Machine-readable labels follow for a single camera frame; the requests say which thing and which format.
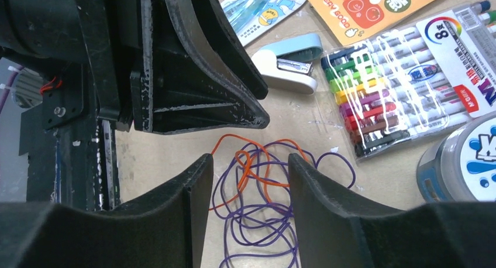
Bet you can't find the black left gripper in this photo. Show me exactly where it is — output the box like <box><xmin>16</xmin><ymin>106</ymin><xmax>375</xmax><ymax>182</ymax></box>
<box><xmin>1</xmin><ymin>0</ymin><xmax>141</xmax><ymax>130</ymax></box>

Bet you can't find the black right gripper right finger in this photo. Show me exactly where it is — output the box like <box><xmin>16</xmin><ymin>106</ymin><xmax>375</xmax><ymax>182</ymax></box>
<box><xmin>288</xmin><ymin>153</ymin><xmax>495</xmax><ymax>267</ymax></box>

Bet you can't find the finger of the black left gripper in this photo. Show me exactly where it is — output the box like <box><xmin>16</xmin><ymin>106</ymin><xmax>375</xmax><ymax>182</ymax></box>
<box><xmin>192</xmin><ymin>0</ymin><xmax>268</xmax><ymax>99</ymax></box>
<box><xmin>130</xmin><ymin>0</ymin><xmax>270</xmax><ymax>135</ymax></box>

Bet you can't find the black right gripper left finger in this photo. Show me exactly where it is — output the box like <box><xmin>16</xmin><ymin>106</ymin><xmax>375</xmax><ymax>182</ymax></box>
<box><xmin>1</xmin><ymin>153</ymin><xmax>213</xmax><ymax>267</ymax></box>

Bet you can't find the blue white tape package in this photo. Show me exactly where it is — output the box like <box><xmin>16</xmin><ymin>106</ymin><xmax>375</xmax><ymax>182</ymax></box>
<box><xmin>221</xmin><ymin>0</ymin><xmax>307</xmax><ymax>46</ymax></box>

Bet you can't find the light blue white stapler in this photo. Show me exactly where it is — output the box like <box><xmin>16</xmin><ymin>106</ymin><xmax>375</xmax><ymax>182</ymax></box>
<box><xmin>251</xmin><ymin>33</ymin><xmax>323</xmax><ymax>95</ymax></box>

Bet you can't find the orange spiral notebook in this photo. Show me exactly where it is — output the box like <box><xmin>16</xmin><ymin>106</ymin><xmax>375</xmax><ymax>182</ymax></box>
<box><xmin>308</xmin><ymin>0</ymin><xmax>435</xmax><ymax>46</ymax></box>

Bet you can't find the round blue white tub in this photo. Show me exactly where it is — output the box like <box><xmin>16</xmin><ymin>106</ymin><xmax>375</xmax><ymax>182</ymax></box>
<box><xmin>416</xmin><ymin>112</ymin><xmax>495</xmax><ymax>202</ymax></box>

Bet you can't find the pack of coloured markers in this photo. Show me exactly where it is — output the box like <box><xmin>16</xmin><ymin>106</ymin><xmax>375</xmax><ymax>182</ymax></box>
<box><xmin>321</xmin><ymin>1</ymin><xmax>495</xmax><ymax>159</ymax></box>

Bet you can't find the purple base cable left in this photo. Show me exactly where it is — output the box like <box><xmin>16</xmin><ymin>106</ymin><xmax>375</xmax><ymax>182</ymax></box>
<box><xmin>0</xmin><ymin>64</ymin><xmax>24</xmax><ymax>116</ymax></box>

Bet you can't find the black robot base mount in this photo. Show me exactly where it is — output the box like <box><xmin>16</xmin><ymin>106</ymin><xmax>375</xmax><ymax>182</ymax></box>
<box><xmin>19</xmin><ymin>64</ymin><xmax>121</xmax><ymax>211</ymax></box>

